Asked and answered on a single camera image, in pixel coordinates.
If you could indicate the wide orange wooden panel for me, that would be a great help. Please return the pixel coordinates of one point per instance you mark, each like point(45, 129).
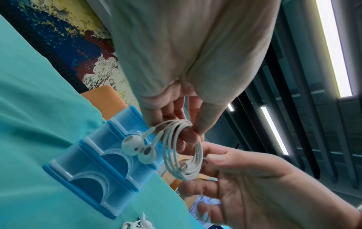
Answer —
point(104, 100)

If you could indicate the green tablecloth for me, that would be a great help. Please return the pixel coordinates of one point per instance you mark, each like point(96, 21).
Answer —
point(34, 100)

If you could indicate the blue plastic mini drawer unit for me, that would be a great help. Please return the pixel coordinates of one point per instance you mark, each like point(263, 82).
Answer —
point(84, 156)

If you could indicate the ceiling light strip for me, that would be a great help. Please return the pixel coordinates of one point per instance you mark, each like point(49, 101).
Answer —
point(274, 132)
point(333, 44)
point(231, 107)

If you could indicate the person's left hand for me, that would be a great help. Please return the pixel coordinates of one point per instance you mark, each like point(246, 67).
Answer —
point(192, 44)

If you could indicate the person's right hand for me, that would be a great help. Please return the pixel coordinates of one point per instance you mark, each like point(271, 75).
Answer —
point(268, 190)

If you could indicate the colourful abstract wall painting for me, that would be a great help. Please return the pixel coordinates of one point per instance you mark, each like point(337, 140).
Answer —
point(70, 26)

